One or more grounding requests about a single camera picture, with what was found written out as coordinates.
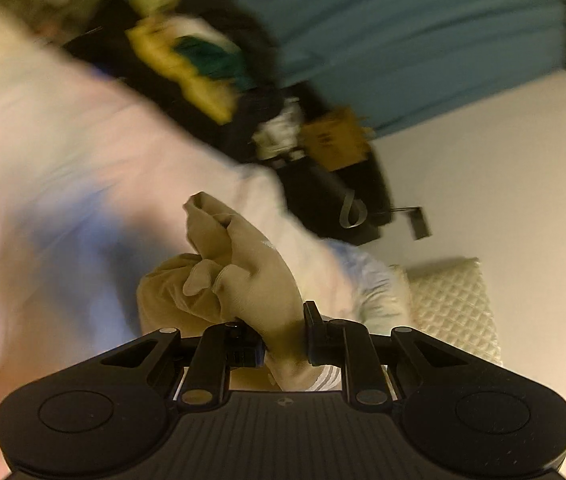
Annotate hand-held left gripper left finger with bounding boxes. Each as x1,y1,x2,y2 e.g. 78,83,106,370
100,322,268,409

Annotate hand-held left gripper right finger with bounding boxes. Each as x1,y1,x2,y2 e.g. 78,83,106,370
301,301,469,409

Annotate khaki t-shirt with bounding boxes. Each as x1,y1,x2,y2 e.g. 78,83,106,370
136,192,315,394

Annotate white quilted pillow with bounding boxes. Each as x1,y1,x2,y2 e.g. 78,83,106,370
402,257,504,367

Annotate small black adapter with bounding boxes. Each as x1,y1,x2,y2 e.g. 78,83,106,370
392,205,434,241

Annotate brown cardboard box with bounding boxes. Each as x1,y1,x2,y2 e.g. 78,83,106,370
302,106,375,172

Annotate white crumpled cloth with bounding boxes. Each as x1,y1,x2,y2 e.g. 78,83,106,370
252,101,305,162

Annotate pastel tie-dye bed sheet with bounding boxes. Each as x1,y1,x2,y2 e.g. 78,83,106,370
0,0,410,480

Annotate yellow cloth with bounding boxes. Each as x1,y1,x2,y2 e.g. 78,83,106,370
125,14,237,124

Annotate teal curtain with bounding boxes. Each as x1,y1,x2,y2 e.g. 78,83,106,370
197,0,566,139

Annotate grey strap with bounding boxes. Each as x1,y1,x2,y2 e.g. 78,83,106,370
338,190,369,229

